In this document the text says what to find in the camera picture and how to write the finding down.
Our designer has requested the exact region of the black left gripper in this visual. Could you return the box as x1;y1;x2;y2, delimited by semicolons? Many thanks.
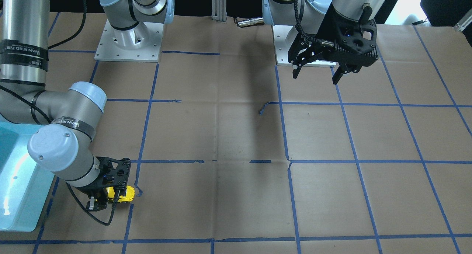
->
288;12;379;85

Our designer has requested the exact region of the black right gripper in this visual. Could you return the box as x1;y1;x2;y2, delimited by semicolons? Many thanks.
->
80;157;131;212

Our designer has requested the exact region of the yellow beetle toy car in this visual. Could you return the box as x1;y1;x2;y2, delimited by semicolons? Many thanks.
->
105;185;135;203

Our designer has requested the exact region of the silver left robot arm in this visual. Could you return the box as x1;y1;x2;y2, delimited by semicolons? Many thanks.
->
262;0;385;85

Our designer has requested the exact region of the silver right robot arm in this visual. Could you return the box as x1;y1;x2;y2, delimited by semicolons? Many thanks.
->
1;0;131;212

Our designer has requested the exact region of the light blue plastic bin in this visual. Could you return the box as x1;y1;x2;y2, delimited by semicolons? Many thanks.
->
0;122;54;232

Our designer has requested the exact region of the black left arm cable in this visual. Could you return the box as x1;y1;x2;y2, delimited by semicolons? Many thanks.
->
294;0;334;47

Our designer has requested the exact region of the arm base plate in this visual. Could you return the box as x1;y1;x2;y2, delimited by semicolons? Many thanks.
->
272;25;338;67
94;21;165;63

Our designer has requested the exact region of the silver cable connector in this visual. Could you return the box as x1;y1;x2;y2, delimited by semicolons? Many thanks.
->
234;17;264;28

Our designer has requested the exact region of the aluminium extrusion post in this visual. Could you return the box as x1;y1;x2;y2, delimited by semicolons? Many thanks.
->
211;0;227;23

